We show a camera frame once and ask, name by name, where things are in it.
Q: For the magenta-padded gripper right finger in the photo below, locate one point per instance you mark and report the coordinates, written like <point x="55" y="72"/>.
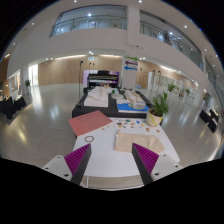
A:
<point x="146" y="160"/>

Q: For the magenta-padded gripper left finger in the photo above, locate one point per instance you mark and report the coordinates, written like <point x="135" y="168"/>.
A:
<point x="77" y="160"/>

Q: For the beige towel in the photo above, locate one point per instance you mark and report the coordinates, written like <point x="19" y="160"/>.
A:
<point x="140" y="138"/>

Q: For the salmon pink flat board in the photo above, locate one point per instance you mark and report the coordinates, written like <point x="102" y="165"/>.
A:
<point x="88" y="121"/>

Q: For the colourful picture card sheet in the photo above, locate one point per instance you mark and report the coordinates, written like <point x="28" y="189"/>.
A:
<point x="128" y="123"/>

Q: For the potted plant in striped pot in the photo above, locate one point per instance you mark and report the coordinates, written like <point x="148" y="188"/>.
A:
<point x="152" y="118"/>

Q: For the blue model base board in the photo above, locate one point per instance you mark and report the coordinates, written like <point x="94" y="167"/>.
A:
<point x="125" y="107"/>

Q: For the black low display table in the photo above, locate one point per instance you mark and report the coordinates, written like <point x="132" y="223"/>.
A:
<point x="111" y="108"/>

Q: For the white architectural model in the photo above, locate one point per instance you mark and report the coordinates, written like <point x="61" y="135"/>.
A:
<point x="96" y="98"/>

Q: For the white model with beige ramps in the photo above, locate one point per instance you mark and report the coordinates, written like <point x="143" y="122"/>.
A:
<point x="133" y="96"/>

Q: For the black chair group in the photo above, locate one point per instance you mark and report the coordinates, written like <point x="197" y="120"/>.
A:
<point x="10" y="106"/>
<point x="208" y="120"/>

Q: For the distant green potted plant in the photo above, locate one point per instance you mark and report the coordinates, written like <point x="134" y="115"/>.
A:
<point x="27" y="82"/>
<point x="171" y="87"/>

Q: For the black piano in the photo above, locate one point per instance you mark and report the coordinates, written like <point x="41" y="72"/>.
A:
<point x="101" y="78"/>

